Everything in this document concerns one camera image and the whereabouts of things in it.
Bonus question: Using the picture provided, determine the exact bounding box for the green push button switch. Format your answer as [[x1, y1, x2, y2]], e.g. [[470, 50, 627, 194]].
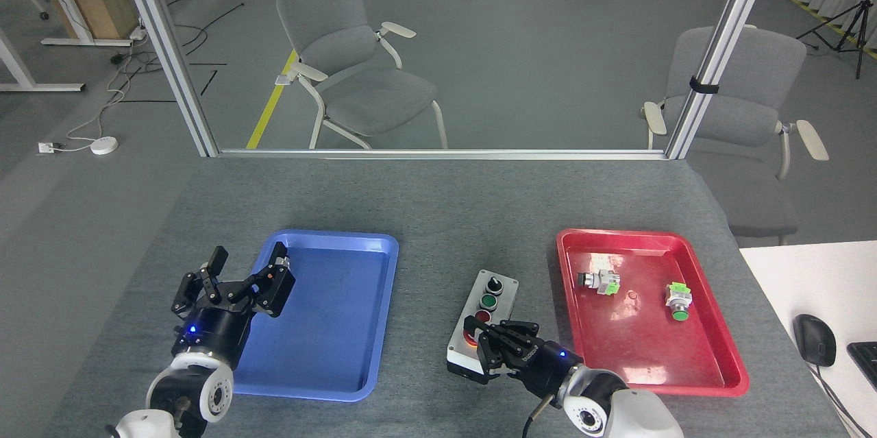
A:
[[665, 282, 693, 322]]

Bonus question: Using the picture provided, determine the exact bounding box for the red plastic tray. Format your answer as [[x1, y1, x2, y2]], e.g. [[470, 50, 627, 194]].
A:
[[556, 228, 750, 398]]

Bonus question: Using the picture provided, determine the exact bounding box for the grey chair with white armrests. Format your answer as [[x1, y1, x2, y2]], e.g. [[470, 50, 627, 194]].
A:
[[275, 0, 449, 150], [641, 25, 830, 247]]

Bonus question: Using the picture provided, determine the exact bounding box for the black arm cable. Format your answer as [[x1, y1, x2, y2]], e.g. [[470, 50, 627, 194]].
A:
[[522, 393, 556, 438]]

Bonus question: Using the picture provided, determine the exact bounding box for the black mouse cable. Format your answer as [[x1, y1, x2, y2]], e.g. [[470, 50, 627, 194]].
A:
[[808, 363, 872, 438]]

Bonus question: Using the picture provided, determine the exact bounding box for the grey control box with buttons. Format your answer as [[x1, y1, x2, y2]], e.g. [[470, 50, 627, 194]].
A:
[[447, 269, 519, 382]]

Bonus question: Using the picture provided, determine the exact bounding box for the blue plastic tray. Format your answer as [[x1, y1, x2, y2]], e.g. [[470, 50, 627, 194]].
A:
[[230, 229, 400, 402]]

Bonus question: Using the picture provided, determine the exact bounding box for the white floor cable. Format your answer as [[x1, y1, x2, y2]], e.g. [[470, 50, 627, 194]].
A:
[[65, 34, 149, 146]]

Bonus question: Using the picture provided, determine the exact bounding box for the black tripod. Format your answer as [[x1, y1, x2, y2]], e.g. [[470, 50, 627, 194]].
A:
[[797, 0, 877, 80]]

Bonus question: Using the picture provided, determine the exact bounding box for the white desk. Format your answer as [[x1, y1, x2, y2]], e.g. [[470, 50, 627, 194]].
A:
[[739, 240, 877, 438]]

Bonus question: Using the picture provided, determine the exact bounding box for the silver aluminium post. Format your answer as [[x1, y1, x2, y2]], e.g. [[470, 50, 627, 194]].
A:
[[110, 0, 221, 158], [665, 0, 782, 160]]

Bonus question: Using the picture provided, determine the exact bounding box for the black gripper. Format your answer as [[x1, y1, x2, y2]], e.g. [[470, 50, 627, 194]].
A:
[[463, 314, 584, 398], [171, 241, 297, 370]]

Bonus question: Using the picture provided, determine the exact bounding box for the silver aluminium rail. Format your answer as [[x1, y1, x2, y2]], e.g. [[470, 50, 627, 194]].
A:
[[218, 148, 669, 161]]

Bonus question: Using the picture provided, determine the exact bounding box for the black keyboard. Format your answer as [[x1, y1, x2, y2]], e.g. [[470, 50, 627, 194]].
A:
[[847, 341, 877, 391]]

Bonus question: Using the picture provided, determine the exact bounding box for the black floor cable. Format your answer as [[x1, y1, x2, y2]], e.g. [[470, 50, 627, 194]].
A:
[[110, 0, 245, 104]]

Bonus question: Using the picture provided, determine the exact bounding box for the black computer mouse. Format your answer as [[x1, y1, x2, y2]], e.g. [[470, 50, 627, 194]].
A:
[[793, 314, 837, 367]]

